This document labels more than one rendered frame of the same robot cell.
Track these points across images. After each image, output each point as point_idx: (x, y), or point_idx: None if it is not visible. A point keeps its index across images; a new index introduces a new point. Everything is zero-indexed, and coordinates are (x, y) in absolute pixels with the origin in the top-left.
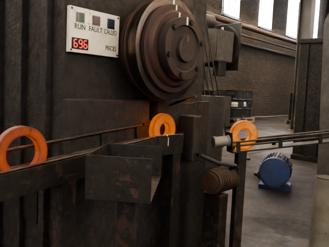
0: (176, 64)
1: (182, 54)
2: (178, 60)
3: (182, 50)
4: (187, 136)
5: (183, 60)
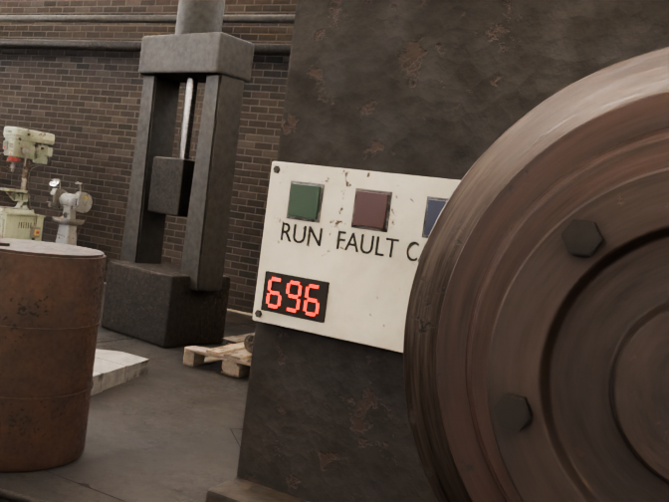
0: (607, 493)
1: (653, 435)
2: (644, 469)
3: (649, 406)
4: None
5: (664, 477)
